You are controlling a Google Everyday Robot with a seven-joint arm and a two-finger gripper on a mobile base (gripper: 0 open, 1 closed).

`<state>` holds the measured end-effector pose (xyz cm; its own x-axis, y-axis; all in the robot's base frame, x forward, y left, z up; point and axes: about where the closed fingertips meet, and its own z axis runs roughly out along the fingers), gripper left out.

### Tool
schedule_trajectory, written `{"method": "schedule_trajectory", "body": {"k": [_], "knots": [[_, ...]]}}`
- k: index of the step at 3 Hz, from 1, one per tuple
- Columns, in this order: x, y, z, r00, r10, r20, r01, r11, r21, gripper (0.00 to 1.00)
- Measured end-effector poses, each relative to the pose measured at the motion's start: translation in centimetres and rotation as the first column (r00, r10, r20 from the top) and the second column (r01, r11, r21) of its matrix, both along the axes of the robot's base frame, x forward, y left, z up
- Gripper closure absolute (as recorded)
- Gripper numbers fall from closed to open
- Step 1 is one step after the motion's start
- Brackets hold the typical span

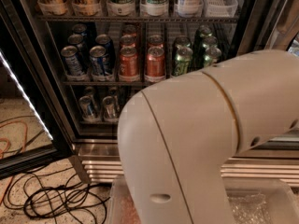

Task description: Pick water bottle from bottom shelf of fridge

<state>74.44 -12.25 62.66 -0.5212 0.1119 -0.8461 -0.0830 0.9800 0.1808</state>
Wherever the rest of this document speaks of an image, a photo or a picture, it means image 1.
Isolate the middle right orange can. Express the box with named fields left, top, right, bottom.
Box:
left=147, top=35, right=164, bottom=48

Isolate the front left blue can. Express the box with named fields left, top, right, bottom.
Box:
left=61, top=46, right=86, bottom=77

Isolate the rear blue can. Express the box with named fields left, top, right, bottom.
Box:
left=72, top=23, right=89, bottom=39

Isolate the black cable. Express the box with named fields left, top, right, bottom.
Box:
left=2, top=163, right=110, bottom=224

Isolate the front right orange can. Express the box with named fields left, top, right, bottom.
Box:
left=146, top=46, right=164, bottom=77

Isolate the front left green can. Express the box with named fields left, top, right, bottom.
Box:
left=172, top=47, right=192, bottom=77

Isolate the rear green can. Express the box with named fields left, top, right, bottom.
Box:
left=195, top=25, right=212, bottom=41

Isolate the front right green can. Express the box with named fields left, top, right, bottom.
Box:
left=203, top=47, right=221, bottom=67

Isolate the middle left orange can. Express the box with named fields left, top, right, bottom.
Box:
left=120, top=35, right=136, bottom=48

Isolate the middle left blue can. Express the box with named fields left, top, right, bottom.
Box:
left=67, top=34, right=88, bottom=59

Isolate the open glass fridge door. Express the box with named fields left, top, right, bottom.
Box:
left=0, top=0, right=72, bottom=179

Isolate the orange can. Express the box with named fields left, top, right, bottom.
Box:
left=147, top=35, right=164, bottom=48
left=146, top=46, right=164, bottom=77
left=120, top=35, right=136, bottom=48
left=120, top=46, right=138, bottom=77
left=121, top=24, right=137, bottom=37

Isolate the stainless steel display fridge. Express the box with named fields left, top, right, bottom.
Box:
left=12, top=0, right=299, bottom=187

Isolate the blue can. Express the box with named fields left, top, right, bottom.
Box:
left=67, top=34, right=88, bottom=59
left=61, top=46, right=86, bottom=77
left=72, top=23, right=89, bottom=39
left=95, top=34, right=115, bottom=59
left=90, top=46, right=112, bottom=77

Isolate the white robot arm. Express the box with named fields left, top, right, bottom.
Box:
left=118, top=49, right=299, bottom=224

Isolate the orange cable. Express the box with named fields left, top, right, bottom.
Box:
left=0, top=119, right=30, bottom=205

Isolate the empty white shelf tray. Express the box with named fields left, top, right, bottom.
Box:
left=204, top=0, right=238, bottom=18

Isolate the rear orange can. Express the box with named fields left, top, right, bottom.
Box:
left=121, top=24, right=137, bottom=37

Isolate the front left orange can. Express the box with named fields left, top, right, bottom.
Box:
left=120, top=46, right=138, bottom=77

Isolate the middle right green can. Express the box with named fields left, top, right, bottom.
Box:
left=200, top=36, right=218, bottom=50

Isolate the green can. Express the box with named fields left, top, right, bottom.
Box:
left=200, top=36, right=218, bottom=50
left=173, top=35, right=192, bottom=51
left=195, top=25, right=212, bottom=41
left=203, top=47, right=221, bottom=67
left=172, top=47, right=192, bottom=77

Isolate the middle left green can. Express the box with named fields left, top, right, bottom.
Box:
left=173, top=35, right=192, bottom=51

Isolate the closed right fridge door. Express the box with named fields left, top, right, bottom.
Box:
left=228, top=0, right=299, bottom=58

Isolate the bottom left slim can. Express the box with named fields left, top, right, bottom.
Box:
left=78, top=96, right=98, bottom=119

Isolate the clear bin pink wrap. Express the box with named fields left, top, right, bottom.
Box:
left=106, top=175, right=141, bottom=224

